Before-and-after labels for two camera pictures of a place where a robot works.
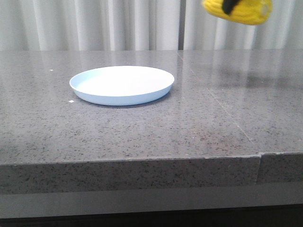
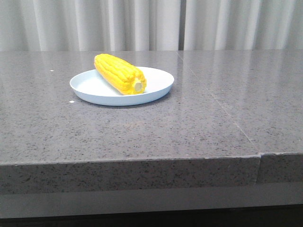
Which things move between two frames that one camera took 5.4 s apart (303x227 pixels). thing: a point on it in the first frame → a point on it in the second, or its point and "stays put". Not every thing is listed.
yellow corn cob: [249, 12] → [127, 79]
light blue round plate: [121, 85] stays put
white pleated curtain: [142, 25] stays put
